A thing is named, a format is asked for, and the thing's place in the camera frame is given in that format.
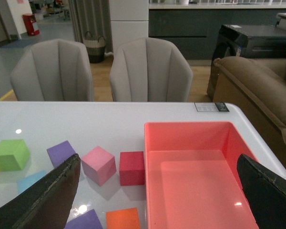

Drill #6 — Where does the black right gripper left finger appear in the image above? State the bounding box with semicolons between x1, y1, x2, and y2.
0;154;81;229

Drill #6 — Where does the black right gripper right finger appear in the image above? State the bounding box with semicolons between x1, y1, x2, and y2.
237;154;286;229

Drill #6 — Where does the light blue foam cube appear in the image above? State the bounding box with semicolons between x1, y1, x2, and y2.
17;170;46;194

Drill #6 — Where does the purple foam cube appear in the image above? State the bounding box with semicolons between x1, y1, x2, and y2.
47;141;76;167
65;209;103;229

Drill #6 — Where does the green foam cube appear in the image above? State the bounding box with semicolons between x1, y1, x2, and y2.
0;139;31;172

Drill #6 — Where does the pink foam cube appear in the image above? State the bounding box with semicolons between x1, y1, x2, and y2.
81;146;117;186

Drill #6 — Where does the orange foam cube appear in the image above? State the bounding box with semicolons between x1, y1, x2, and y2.
106;208;141;229

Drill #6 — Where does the pink plastic tray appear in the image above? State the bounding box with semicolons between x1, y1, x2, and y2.
144;121;257;229

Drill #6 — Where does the red foam cube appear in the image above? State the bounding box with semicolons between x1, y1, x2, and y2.
119;151;145;186

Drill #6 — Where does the brown sofa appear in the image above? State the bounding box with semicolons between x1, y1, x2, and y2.
210;56;286;169

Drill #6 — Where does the white label sticker on table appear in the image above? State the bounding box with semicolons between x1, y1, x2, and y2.
194;103;229;112

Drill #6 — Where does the left grey upholstered chair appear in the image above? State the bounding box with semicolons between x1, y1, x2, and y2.
10;39;94;102

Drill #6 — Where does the grey upholstered chair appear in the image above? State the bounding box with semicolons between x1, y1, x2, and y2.
109;37;194;102
10;39;94;102

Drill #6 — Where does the black washing machine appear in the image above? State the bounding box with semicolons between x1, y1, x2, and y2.
207;24;286;100

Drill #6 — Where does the woven laundry basket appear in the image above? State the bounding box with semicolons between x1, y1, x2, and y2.
83;31;106;63

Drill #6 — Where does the right grey upholstered chair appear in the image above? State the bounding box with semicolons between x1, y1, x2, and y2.
109;37;194;102

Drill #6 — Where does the red box in background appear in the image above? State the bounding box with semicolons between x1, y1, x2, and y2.
22;13;40;36

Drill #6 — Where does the dark grey kitchen counter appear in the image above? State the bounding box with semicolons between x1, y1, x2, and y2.
149;2;286;60

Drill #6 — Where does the grey curtain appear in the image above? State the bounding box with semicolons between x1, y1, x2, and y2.
68;0;113;52

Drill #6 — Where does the white refrigerator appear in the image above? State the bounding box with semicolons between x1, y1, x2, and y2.
109;0;149;53

